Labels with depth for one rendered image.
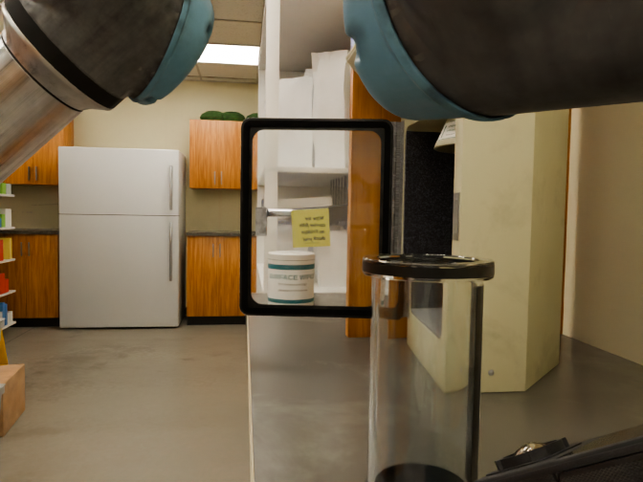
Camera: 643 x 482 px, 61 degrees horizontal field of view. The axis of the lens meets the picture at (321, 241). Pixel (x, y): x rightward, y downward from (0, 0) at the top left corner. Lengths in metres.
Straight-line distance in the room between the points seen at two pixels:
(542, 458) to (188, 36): 0.41
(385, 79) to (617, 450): 0.14
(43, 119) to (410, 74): 0.39
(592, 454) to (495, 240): 0.66
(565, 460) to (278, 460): 0.45
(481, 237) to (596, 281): 0.51
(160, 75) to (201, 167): 5.52
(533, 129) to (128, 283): 5.19
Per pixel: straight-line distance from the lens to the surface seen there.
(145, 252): 5.73
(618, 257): 1.24
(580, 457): 0.20
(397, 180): 1.12
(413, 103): 0.21
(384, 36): 0.20
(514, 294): 0.86
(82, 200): 5.85
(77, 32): 0.49
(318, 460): 0.63
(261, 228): 1.10
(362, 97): 1.18
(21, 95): 0.52
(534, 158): 0.87
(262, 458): 0.63
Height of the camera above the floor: 1.20
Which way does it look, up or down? 3 degrees down
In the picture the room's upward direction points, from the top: 1 degrees clockwise
